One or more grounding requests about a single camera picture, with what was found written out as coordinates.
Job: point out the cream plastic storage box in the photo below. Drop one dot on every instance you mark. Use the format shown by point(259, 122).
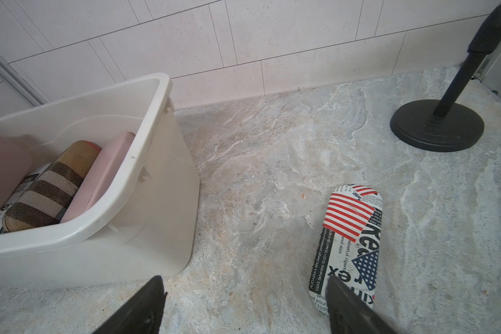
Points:
point(144, 224)

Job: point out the flag print case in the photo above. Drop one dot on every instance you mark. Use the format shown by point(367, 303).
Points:
point(349, 244)
point(26, 182)

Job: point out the pink microphone on black stand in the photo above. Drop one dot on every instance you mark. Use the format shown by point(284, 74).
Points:
point(443, 125)

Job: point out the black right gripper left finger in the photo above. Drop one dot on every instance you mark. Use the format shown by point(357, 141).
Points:
point(143, 313)

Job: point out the plaid brown case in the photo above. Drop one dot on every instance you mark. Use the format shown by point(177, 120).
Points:
point(45, 201)

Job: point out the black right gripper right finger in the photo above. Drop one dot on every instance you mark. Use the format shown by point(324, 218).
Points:
point(349, 314)

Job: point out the pink slim case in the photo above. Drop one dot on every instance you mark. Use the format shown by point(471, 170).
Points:
point(100, 176)

